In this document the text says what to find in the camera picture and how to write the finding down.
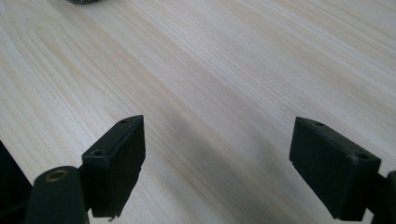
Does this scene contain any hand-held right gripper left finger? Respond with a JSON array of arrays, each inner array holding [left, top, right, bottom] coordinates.
[[81, 114, 147, 218]]

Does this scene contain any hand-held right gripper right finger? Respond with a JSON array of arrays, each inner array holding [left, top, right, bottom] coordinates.
[[289, 117, 382, 222]]

